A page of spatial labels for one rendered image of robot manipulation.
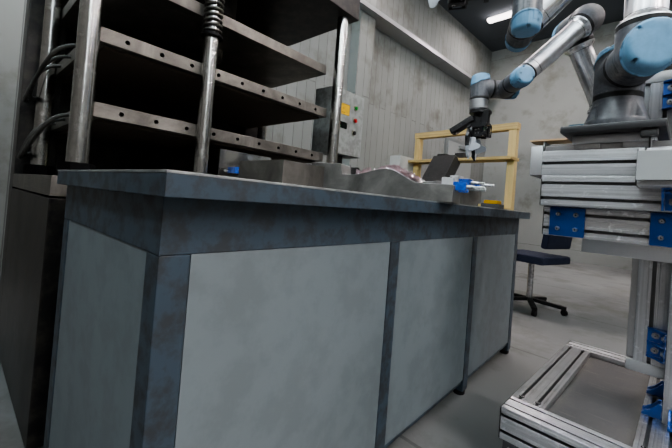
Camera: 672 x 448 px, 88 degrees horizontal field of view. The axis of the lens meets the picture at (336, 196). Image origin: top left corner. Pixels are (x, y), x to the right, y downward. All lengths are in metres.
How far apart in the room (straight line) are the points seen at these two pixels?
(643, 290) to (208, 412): 1.25
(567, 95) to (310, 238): 7.84
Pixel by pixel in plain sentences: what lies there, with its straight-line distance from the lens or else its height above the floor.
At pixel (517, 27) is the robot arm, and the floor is 1.29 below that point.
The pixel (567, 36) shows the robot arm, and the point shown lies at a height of 1.47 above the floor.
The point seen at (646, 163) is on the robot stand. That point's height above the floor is 0.92.
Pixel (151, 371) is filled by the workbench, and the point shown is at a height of 0.50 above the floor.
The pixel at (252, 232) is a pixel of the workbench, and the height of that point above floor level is 0.71.
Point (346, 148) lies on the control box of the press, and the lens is 2.22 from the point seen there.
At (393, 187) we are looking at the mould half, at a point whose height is 0.84.
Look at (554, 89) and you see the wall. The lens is 8.48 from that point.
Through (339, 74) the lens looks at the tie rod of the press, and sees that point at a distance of 2.05.
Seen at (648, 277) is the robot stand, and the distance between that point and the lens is 1.44.
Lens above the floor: 0.77
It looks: 1 degrees up
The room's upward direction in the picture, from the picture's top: 5 degrees clockwise
